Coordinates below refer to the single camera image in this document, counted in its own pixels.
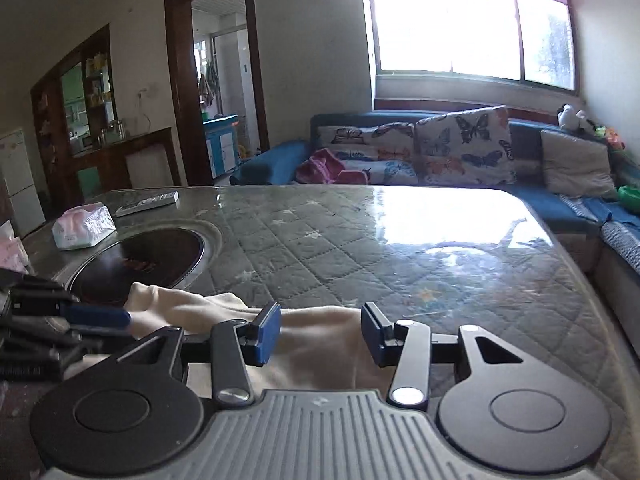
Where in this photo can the grey plain cushion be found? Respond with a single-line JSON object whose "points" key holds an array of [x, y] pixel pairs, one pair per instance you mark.
{"points": [[576, 167]]}

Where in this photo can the blue corner sofa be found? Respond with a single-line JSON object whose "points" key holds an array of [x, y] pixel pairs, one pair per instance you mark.
{"points": [[601, 235]]}

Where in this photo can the white refrigerator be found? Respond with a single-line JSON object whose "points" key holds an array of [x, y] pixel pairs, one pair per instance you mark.
{"points": [[20, 185]]}

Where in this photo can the grey remote control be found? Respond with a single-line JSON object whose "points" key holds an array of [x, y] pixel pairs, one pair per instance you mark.
{"points": [[154, 202]]}

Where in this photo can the cream sweatshirt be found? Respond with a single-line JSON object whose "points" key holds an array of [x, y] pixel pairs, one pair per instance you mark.
{"points": [[319, 348]]}

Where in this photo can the pink tissue pack near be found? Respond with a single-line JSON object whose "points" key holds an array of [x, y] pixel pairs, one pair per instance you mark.
{"points": [[13, 255]]}

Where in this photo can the black round induction cooktop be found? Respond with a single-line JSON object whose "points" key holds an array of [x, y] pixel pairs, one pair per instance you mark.
{"points": [[161, 257]]}

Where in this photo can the green plastic bowl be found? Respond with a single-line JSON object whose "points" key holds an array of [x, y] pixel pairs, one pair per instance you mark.
{"points": [[629, 197]]}

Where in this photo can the pink tissue pack far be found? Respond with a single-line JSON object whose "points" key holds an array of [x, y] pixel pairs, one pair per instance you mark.
{"points": [[83, 227]]}

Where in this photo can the dark wooden door frame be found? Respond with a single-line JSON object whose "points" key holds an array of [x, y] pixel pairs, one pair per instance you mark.
{"points": [[214, 70]]}

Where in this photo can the dark wooden shelf unit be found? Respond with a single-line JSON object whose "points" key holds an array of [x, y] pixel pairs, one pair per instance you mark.
{"points": [[71, 104]]}

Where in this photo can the magenta cloth on sofa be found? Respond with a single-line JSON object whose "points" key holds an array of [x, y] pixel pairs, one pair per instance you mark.
{"points": [[323, 167]]}

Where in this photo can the colourful small toy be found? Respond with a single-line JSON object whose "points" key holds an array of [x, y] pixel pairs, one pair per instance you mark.
{"points": [[612, 138]]}

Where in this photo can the dark wooden sideboard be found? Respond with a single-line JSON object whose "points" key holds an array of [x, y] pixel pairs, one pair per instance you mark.
{"points": [[112, 165]]}

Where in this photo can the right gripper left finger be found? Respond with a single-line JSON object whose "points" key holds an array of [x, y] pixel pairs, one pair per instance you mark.
{"points": [[237, 344]]}

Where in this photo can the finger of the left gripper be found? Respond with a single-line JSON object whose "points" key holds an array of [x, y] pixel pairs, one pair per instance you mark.
{"points": [[30, 289], [74, 313]]}

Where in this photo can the black white plush toy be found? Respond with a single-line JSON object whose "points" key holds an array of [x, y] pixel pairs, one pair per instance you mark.
{"points": [[574, 120]]}

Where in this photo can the butterfly cushion right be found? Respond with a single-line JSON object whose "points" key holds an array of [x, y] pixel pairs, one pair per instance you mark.
{"points": [[471, 148]]}

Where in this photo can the window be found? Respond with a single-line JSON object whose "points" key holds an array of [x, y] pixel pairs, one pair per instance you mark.
{"points": [[529, 41]]}

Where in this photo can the blue white small cabinet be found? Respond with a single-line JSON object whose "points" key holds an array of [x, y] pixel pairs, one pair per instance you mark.
{"points": [[222, 148]]}

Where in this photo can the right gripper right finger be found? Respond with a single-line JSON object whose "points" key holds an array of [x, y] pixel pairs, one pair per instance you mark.
{"points": [[404, 345]]}

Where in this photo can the butterfly cushion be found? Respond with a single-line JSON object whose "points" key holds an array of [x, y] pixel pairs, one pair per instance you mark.
{"points": [[384, 152], [471, 148]]}

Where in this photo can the pink tissue pack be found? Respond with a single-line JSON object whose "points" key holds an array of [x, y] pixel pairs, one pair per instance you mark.
{"points": [[13, 255], [83, 227]]}

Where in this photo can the butterfly cushion left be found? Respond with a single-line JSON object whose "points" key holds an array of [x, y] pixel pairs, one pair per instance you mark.
{"points": [[384, 152]]}

